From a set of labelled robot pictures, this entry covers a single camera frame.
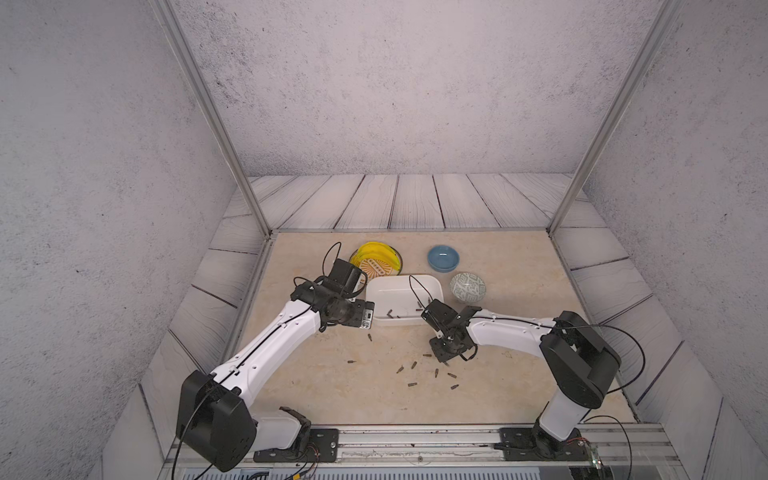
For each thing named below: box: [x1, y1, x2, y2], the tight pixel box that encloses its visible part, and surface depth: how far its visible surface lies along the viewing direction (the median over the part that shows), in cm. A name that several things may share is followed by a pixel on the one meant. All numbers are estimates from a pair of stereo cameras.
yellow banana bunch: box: [351, 241, 401, 270], surface depth 110 cm
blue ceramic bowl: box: [427, 245, 460, 273], surface depth 111 cm
